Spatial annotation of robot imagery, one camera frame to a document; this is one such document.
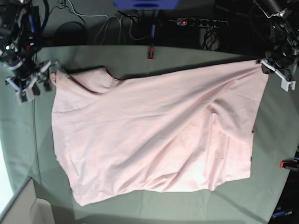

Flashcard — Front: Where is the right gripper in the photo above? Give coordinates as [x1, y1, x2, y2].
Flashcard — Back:
[4, 60, 58, 96]

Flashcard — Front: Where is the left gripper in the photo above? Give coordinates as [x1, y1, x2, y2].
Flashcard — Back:
[255, 58, 294, 81]

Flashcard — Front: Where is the pink printed t-shirt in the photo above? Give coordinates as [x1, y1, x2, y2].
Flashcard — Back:
[51, 61, 268, 206]

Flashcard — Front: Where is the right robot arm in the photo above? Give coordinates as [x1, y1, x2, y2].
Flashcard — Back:
[0, 0, 53, 101]

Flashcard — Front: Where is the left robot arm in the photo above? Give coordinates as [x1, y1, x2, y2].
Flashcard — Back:
[253, 0, 299, 81]

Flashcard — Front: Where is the black round stool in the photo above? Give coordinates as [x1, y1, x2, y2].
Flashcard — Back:
[53, 21, 87, 46]

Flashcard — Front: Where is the green table cloth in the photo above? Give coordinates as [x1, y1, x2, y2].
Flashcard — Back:
[0, 45, 299, 224]

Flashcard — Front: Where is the black power strip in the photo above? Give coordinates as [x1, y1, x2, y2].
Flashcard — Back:
[176, 18, 229, 29]

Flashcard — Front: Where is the red black clamp right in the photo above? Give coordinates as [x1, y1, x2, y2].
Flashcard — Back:
[280, 157, 299, 172]

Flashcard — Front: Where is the red black clamp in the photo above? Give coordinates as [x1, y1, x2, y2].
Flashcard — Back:
[147, 24, 156, 60]
[280, 157, 299, 172]

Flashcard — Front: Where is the red black clamp middle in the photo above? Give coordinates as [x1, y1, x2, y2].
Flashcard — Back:
[147, 24, 156, 60]

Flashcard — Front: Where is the blue plastic box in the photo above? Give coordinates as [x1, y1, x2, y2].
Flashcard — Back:
[113, 0, 179, 10]

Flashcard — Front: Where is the white cardboard box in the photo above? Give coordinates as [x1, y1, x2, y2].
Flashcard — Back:
[0, 177, 55, 224]

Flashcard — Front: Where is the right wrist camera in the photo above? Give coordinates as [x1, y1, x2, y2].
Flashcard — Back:
[16, 89, 34, 104]

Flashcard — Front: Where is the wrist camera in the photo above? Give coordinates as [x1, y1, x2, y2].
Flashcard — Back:
[281, 79, 296, 92]
[16, 89, 34, 104]

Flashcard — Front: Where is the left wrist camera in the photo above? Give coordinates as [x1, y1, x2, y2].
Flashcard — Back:
[281, 79, 296, 92]

